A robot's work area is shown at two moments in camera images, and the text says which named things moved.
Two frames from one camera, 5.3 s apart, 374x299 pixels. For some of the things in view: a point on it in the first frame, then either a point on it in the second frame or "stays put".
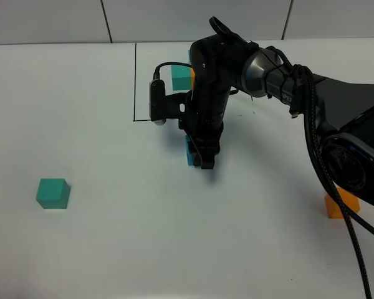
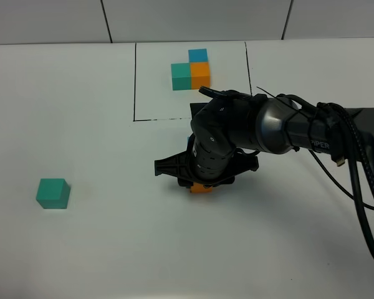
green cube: [53, 193] stays put
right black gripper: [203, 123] → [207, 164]
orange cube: [350, 200] → [198, 188]
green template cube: [181, 78] stays put
